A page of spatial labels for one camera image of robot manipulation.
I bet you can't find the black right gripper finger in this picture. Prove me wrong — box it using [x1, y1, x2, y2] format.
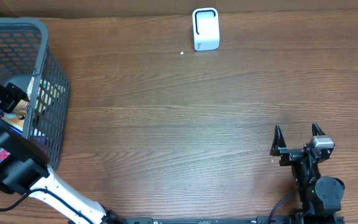
[270, 124, 287, 156]
[311, 122, 325, 136]

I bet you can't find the yellow blue snack bag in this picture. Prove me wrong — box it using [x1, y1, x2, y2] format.
[0, 76, 35, 135]

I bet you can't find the pink purple sanitary pad pack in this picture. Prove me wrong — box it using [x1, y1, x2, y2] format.
[0, 149, 10, 162]

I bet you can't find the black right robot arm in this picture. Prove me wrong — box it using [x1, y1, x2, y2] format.
[270, 123, 345, 223]

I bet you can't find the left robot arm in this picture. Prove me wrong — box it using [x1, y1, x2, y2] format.
[0, 84, 125, 223]

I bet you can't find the white barcode scanner stand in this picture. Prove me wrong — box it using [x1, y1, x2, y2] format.
[192, 7, 220, 51]

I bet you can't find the grey plastic mesh basket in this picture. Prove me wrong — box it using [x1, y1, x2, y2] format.
[0, 17, 70, 169]

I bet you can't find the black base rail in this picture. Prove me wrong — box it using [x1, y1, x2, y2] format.
[116, 213, 346, 224]

